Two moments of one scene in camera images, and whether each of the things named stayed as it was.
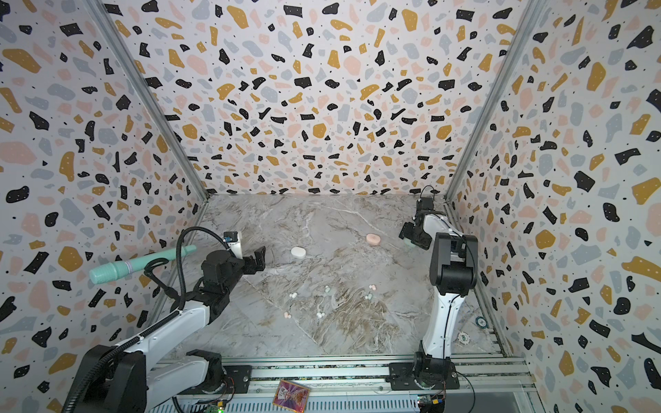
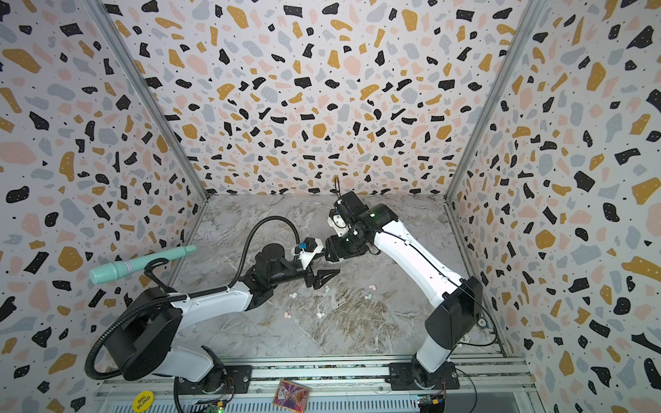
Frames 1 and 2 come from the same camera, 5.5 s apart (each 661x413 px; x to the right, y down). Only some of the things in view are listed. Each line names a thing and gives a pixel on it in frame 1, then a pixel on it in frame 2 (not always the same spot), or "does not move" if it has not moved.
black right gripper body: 416,234 -> 341,206
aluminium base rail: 480,384 does not move
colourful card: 291,396 does not move
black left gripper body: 249,266 -> 308,275
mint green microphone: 107,272 does not move
